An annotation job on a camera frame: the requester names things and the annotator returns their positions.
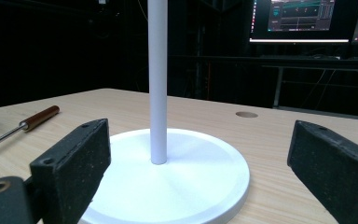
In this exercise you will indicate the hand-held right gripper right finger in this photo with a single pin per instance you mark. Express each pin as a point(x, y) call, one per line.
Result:
point(335, 168)

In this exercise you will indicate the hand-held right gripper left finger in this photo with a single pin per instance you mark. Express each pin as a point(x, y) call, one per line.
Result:
point(71, 165)

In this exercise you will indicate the white stand with round base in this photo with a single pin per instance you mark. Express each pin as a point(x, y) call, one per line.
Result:
point(180, 183)

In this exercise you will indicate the dark metal desk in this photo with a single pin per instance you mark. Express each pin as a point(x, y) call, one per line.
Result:
point(292, 71)

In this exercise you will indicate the wide computer monitor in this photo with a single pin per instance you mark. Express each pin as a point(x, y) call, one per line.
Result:
point(298, 18)

